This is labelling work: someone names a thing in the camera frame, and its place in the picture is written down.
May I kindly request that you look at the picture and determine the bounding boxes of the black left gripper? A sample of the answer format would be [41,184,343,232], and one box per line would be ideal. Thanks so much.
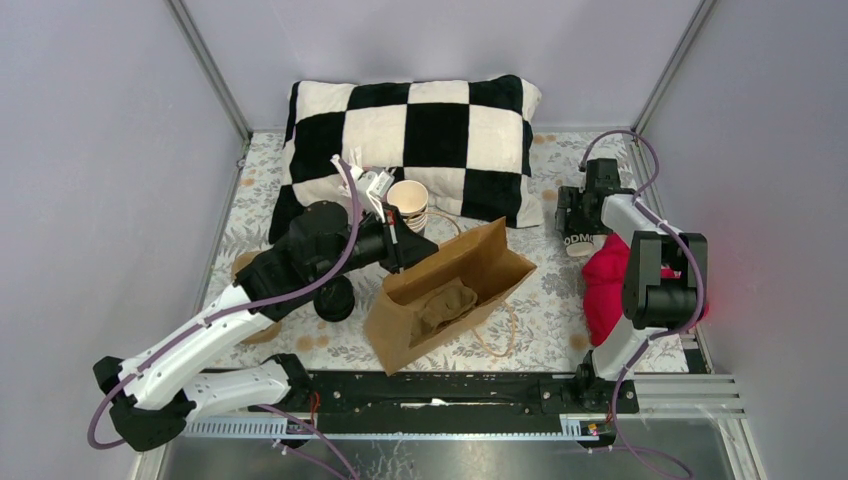
[314,202,441,284]

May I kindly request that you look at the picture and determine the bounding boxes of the brown paper bag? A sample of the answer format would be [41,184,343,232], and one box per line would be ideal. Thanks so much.
[364,218,536,375]

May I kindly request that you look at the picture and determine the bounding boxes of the brown cardboard cup carrier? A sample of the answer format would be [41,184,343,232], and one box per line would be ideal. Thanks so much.
[411,278,478,340]

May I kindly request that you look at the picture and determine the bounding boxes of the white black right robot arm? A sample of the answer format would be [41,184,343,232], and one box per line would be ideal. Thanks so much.
[555,158,708,412]

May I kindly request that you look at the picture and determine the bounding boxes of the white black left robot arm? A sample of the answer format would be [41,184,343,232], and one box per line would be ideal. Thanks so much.
[88,201,439,452]

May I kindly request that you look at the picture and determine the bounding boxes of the stack of paper cups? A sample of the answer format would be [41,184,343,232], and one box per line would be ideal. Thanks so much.
[386,180,429,233]

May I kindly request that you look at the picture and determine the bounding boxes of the red cloth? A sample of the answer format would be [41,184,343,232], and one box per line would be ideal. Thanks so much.
[581,231,684,349]

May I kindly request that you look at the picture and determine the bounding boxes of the white wrapped straws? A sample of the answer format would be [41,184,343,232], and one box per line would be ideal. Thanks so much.
[330,146,393,197]

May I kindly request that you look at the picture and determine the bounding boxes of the black white checkered pillow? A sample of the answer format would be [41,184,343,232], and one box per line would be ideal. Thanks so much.
[267,74,544,243]

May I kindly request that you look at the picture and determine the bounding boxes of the floral table mat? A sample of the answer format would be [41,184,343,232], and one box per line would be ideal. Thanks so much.
[204,132,645,372]

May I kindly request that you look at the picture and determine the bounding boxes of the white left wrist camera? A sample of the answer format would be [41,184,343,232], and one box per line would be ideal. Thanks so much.
[355,169,395,223]

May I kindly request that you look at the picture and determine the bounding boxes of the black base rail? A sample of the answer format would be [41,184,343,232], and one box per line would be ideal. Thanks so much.
[276,370,640,435]

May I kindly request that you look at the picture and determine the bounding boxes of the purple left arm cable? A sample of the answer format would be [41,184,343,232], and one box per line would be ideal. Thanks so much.
[87,156,366,480]

